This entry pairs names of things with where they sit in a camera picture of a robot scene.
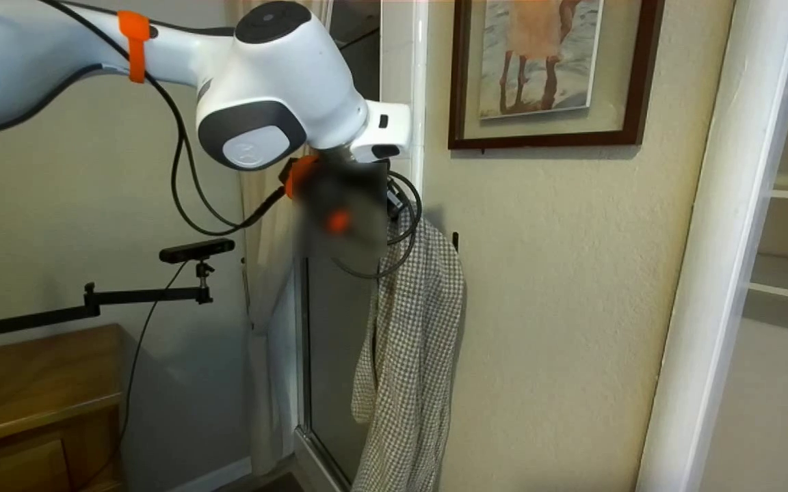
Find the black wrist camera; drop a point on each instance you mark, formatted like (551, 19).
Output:
(321, 195)

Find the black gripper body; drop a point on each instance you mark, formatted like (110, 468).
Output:
(378, 187)

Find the beige curtain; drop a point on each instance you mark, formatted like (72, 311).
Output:
(271, 300)

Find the black exterior camera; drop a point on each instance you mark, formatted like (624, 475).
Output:
(196, 248)

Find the beige checkered cloth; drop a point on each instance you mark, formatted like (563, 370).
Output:
(423, 363)

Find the white door frame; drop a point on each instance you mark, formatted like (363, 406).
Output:
(731, 254)

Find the dark framed picture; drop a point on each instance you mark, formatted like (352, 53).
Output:
(548, 64)

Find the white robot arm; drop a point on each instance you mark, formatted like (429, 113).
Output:
(267, 83)

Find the black articulated camera mount arm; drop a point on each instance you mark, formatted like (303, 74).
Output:
(47, 314)

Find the wooden dresser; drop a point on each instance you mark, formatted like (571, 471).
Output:
(28, 411)

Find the glass shower door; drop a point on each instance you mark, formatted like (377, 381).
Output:
(336, 345)

